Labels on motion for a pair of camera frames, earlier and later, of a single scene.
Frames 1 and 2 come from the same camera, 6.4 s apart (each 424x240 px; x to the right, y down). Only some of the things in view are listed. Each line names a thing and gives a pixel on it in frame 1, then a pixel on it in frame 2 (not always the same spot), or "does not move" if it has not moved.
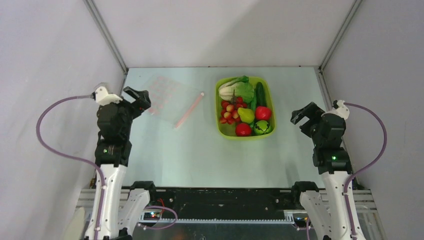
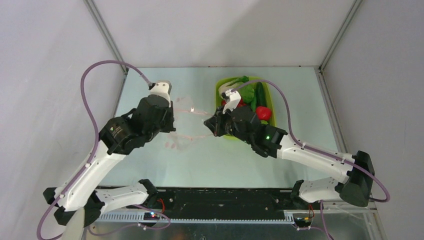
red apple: x=263 y=113 does not move
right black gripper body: x=308 y=117 → x=216 y=124
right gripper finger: x=311 y=110 → x=212 y=123
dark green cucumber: x=260 y=100 does not move
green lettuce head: x=241 y=87 does not move
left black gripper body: x=127 y=113 → x=166 y=125
